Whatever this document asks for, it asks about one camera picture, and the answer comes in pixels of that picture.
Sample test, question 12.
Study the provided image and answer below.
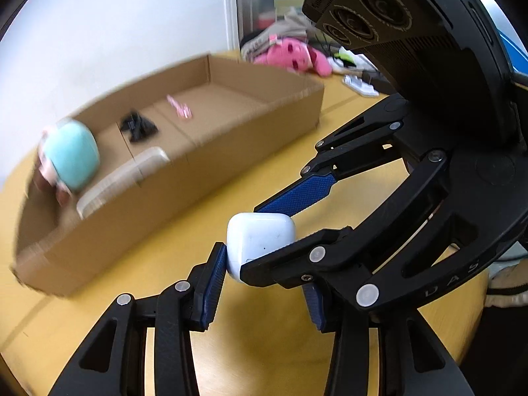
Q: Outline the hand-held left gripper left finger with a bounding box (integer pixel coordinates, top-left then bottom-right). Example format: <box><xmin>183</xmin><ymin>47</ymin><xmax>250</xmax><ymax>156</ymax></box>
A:
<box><xmin>49</xmin><ymin>243</ymin><xmax>229</xmax><ymax>396</ymax></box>

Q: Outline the black clip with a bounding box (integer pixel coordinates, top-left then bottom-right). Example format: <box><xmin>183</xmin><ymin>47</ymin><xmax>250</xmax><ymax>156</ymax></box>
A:
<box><xmin>119</xmin><ymin>109</ymin><xmax>159</xmax><ymax>144</ymax></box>

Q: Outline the white power strip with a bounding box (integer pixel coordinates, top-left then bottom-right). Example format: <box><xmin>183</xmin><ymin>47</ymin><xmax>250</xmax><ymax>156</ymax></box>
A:
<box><xmin>343</xmin><ymin>72</ymin><xmax>380</xmax><ymax>97</ymax></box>

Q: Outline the white earbuds case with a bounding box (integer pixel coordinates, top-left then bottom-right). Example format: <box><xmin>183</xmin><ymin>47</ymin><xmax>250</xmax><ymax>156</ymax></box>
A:
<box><xmin>226</xmin><ymin>212</ymin><xmax>297</xmax><ymax>279</ymax></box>

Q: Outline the teal plush toy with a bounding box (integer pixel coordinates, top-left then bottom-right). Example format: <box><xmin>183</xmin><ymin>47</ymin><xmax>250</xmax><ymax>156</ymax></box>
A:
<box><xmin>35</xmin><ymin>119</ymin><xmax>102</xmax><ymax>205</ymax></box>

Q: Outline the white green bag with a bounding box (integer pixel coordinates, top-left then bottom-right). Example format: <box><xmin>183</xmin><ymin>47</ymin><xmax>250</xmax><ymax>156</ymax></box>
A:
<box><xmin>330</xmin><ymin>47</ymin><xmax>360</xmax><ymax>71</ymax></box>

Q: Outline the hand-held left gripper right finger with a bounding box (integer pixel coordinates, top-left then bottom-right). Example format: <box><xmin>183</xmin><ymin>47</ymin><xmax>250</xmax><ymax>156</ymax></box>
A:
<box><xmin>302</xmin><ymin>286</ymin><xmax>475</xmax><ymax>396</ymax></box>

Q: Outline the pink pen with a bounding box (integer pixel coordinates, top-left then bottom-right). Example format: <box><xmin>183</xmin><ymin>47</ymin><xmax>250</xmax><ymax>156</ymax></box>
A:
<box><xmin>166</xmin><ymin>95</ymin><xmax>192</xmax><ymax>119</ymax></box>

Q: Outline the cardboard box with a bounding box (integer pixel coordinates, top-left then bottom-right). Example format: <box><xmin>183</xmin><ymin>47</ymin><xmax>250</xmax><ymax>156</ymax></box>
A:
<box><xmin>10</xmin><ymin>53</ymin><xmax>325</xmax><ymax>298</ymax></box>

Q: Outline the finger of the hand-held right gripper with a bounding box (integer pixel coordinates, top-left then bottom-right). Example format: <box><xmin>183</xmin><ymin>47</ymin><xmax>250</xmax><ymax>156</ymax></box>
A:
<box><xmin>240</xmin><ymin>149</ymin><xmax>451</xmax><ymax>311</ymax></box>
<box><xmin>253</xmin><ymin>93</ymin><xmax>410</xmax><ymax>218</ymax></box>

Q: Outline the beige cloth pile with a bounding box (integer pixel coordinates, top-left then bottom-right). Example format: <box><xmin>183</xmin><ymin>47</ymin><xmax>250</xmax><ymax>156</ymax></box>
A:
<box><xmin>240</xmin><ymin>6</ymin><xmax>315</xmax><ymax>60</ymax></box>

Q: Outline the pink plush toy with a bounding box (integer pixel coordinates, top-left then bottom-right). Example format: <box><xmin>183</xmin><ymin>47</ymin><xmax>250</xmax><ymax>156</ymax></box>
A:
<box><xmin>253</xmin><ymin>37</ymin><xmax>333</xmax><ymax>77</ymax></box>

